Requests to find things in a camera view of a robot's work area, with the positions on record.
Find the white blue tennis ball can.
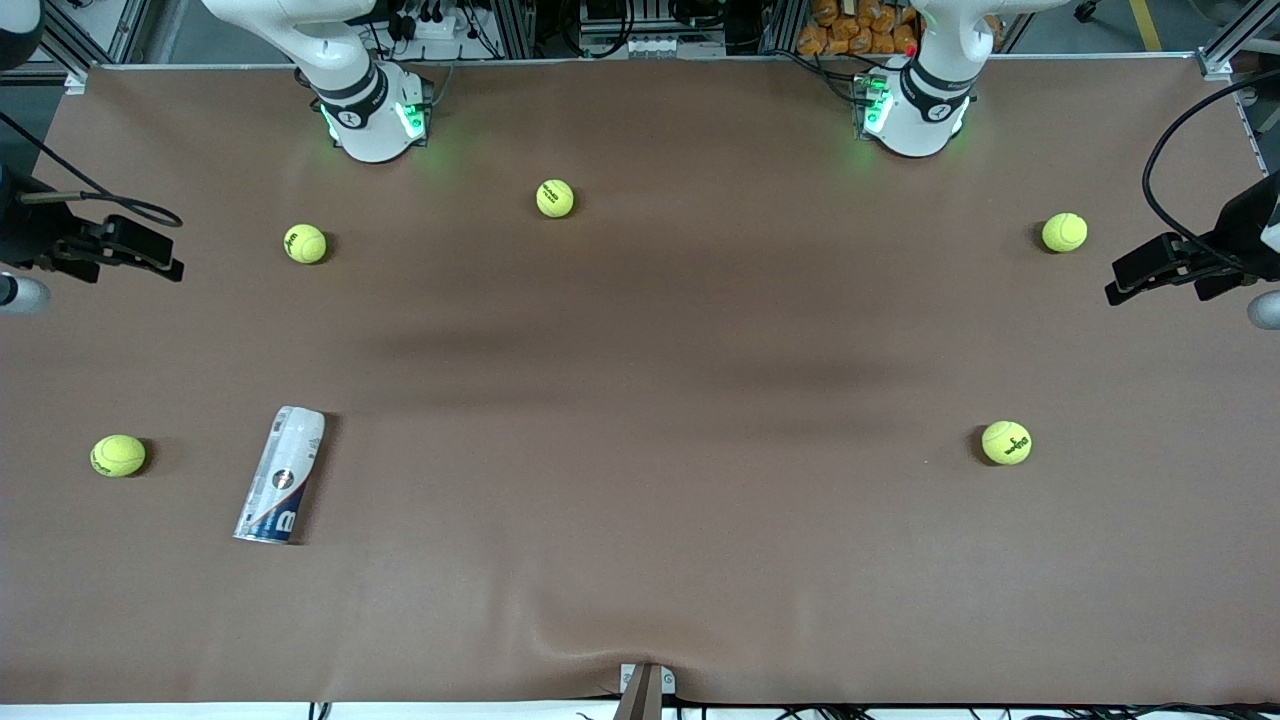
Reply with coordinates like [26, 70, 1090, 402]
[232, 405, 327, 546]

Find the pile of orange packets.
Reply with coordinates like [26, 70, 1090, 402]
[797, 0, 919, 58]

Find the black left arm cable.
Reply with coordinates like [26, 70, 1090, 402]
[1143, 72, 1280, 276]

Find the grey electronics box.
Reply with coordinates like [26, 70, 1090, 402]
[580, 0, 726, 59]

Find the grey metal mounting bracket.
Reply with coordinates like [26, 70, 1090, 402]
[612, 662, 677, 720]

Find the white power strip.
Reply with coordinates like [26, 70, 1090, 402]
[395, 10, 471, 43]

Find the aluminium frame profile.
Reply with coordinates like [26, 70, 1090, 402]
[497, 0, 536, 59]
[760, 0, 806, 56]
[20, 0, 151, 93]
[1195, 0, 1280, 81]

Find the brown table cover sheet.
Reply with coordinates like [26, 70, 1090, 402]
[0, 55, 1280, 706]

